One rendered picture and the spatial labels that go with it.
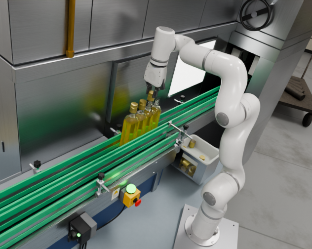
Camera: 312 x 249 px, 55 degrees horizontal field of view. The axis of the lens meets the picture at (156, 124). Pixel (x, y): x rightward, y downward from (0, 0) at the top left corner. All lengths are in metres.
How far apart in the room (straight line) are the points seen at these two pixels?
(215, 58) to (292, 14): 1.07
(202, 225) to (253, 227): 1.41
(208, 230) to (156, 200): 0.36
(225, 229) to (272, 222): 1.38
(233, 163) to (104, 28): 0.77
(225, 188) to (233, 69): 0.51
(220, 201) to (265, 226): 1.72
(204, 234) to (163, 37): 0.98
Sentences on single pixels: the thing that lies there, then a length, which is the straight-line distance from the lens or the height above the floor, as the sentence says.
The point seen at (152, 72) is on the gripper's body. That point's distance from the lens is 1.42.
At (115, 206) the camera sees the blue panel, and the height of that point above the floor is 0.85.
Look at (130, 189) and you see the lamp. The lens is 1.44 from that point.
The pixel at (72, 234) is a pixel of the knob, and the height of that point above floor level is 0.98.
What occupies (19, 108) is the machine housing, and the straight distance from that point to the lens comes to 1.24.
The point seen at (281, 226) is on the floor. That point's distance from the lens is 3.13.
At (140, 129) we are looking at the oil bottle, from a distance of 1.54.
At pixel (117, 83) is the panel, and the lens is 1.47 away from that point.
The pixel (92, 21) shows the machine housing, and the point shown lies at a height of 1.69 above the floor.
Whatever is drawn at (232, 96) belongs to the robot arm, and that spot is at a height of 1.60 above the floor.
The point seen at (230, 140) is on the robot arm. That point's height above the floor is 1.41.
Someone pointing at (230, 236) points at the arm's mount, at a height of 0.78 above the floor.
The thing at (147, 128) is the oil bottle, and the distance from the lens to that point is 1.58.
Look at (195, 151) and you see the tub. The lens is 1.89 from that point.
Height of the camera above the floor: 2.08
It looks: 35 degrees down
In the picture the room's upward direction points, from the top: 14 degrees clockwise
